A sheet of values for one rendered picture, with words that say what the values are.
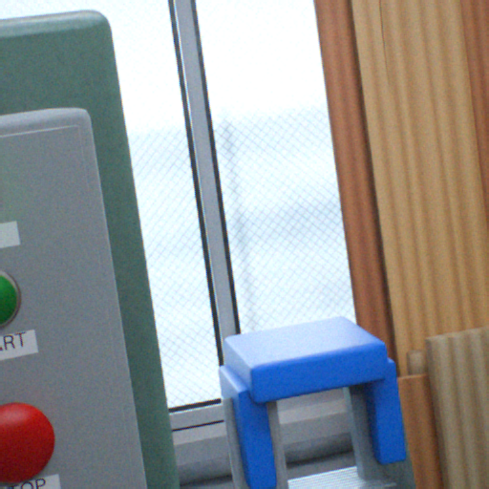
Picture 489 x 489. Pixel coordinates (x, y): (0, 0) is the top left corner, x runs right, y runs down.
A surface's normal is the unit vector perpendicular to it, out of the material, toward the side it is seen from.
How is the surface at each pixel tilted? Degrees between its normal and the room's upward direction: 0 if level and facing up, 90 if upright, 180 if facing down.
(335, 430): 90
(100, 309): 90
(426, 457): 88
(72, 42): 90
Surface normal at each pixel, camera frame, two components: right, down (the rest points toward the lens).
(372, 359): 0.22, 0.14
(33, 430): 0.45, 0.00
